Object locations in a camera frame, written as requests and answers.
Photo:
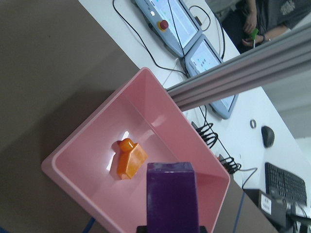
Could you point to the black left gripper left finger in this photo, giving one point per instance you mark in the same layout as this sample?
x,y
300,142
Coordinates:
x,y
141,229

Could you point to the black computer mouse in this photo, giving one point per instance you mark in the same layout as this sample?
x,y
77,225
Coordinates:
x,y
268,136

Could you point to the left teach pendant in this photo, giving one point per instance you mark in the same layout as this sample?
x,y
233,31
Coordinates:
x,y
173,22

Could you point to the seated person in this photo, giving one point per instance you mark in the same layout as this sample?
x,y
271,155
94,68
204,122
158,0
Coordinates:
x,y
260,21

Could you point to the black keyboard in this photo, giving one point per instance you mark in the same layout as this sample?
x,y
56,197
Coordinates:
x,y
280,183

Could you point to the orange sloped block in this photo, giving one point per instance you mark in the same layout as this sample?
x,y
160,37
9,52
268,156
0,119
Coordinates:
x,y
128,159

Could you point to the purple sloped block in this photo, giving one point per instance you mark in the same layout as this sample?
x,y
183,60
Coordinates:
x,y
172,202

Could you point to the aluminium frame post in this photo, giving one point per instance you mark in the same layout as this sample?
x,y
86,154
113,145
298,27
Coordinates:
x,y
287,56

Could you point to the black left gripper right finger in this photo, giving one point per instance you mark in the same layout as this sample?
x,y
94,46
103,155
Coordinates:
x,y
203,229

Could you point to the pink plastic box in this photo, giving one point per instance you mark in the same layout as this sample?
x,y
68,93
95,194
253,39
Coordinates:
x,y
102,165

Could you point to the grey hub with cables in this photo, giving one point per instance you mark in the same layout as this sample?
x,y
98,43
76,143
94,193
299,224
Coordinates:
x,y
206,133
229,164

